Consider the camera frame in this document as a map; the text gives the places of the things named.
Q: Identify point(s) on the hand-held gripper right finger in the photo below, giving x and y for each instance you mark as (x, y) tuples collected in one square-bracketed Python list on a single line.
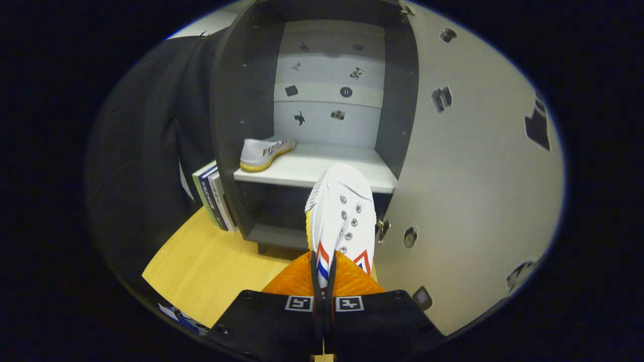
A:
[(382, 322)]

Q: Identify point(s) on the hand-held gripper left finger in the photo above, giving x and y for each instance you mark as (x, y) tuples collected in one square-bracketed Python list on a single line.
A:
[(271, 322)]

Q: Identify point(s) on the white canvas shoe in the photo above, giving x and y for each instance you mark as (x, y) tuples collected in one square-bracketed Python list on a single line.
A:
[(259, 153), (342, 216)]

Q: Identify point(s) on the beige shoe cabinet door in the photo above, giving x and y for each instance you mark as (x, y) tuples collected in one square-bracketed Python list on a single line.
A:
[(478, 191)]

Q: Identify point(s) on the dark grey shoe cabinet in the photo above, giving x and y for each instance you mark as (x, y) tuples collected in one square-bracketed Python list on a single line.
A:
[(241, 90)]

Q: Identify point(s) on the metal door hinge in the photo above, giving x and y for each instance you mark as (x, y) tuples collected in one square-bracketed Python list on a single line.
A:
[(406, 10), (382, 229)]

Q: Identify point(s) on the white cabinet shelf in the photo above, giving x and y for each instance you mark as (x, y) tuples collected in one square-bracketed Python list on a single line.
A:
[(302, 168)]

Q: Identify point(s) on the blue white packet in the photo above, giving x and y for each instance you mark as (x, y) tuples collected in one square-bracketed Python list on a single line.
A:
[(183, 319)]

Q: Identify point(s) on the dark blue book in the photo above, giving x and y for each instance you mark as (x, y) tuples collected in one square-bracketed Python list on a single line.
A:
[(211, 198)]

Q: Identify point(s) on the white green-edged book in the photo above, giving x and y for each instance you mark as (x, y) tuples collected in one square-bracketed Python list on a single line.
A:
[(200, 188)]

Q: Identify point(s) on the black backdrop cloth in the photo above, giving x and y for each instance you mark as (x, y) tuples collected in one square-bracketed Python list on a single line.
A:
[(136, 151)]

